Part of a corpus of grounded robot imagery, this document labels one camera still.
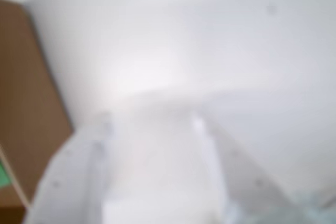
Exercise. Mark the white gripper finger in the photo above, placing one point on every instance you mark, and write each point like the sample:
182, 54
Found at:
246, 187
68, 182

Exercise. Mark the green cube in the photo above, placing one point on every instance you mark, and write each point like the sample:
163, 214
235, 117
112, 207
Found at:
4, 175

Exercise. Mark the brown cardboard box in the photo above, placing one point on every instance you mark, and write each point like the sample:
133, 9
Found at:
26, 90

